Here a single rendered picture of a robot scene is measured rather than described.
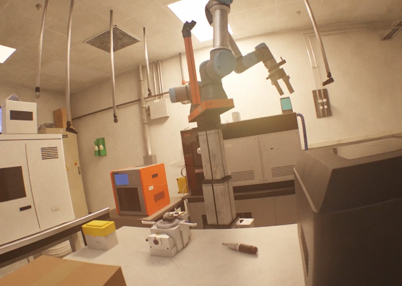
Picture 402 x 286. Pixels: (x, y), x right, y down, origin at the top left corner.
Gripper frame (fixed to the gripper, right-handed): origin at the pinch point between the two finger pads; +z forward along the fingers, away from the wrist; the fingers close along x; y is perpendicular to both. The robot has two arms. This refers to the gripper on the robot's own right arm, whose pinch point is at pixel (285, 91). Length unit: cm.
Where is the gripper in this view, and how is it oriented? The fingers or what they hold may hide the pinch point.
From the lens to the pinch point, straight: 137.4
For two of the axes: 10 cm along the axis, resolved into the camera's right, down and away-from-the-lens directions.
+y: -8.5, 5.2, -0.4
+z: 5.1, 8.5, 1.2
